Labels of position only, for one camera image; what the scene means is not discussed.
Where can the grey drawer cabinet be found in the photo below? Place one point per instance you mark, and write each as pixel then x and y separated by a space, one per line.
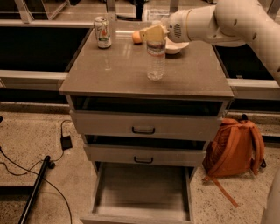
pixel 115 80

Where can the middle grey drawer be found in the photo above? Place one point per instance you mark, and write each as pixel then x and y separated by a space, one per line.
pixel 144 155

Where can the black power adapter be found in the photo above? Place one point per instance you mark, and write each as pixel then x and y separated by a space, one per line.
pixel 66 142

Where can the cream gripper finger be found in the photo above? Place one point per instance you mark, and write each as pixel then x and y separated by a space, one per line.
pixel 154 33

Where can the black pole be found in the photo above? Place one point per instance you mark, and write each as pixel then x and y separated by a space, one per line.
pixel 34 191

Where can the bottom grey drawer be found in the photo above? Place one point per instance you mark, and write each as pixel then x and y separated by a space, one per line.
pixel 141 194

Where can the orange fruit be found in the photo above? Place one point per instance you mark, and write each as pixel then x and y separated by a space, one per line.
pixel 136 37

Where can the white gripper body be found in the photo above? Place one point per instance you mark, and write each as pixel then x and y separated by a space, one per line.
pixel 174 28

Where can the grey drawer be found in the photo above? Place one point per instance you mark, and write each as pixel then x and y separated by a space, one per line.
pixel 144 155
pixel 141 194
pixel 112 124

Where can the top grey drawer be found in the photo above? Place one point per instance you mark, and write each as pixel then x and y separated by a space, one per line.
pixel 112 124

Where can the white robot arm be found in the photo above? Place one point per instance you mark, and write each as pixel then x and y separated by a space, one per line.
pixel 232 21

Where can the orange backpack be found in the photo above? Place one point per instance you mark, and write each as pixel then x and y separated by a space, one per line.
pixel 238 147

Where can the clear plastic water bottle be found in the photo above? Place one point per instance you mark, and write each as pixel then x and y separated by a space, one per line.
pixel 156 59

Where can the white bowl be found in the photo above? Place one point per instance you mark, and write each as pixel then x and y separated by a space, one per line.
pixel 174 48

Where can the white green soda can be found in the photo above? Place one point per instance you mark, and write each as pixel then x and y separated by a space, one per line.
pixel 101 30

